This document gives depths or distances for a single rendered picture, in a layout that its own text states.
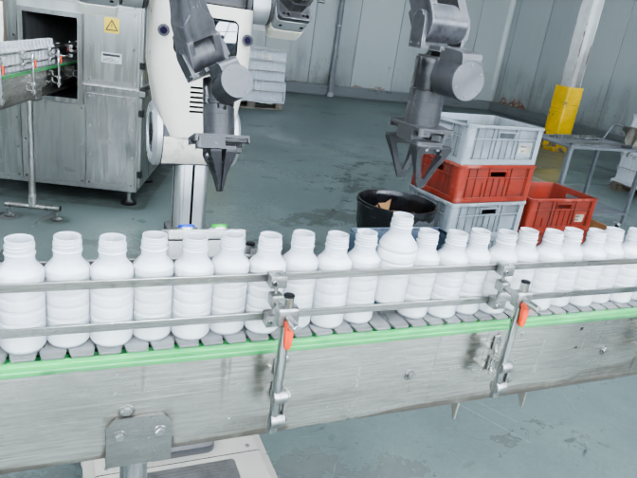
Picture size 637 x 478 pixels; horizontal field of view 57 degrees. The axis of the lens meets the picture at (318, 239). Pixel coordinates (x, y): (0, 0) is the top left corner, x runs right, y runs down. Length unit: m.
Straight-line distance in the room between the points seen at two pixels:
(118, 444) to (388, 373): 0.47
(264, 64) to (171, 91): 9.08
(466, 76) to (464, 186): 2.47
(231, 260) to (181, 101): 0.60
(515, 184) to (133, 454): 2.98
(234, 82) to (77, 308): 0.44
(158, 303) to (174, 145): 0.61
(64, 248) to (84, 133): 3.79
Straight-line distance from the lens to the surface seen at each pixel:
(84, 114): 4.61
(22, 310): 0.88
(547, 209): 3.98
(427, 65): 0.95
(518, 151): 3.57
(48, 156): 4.75
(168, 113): 1.42
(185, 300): 0.90
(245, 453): 1.87
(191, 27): 1.07
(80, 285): 0.86
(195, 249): 0.88
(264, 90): 10.51
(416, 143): 0.93
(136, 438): 0.99
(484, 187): 3.46
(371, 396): 1.10
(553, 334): 1.30
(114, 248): 0.86
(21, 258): 0.86
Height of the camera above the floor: 1.48
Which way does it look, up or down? 20 degrees down
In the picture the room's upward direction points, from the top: 8 degrees clockwise
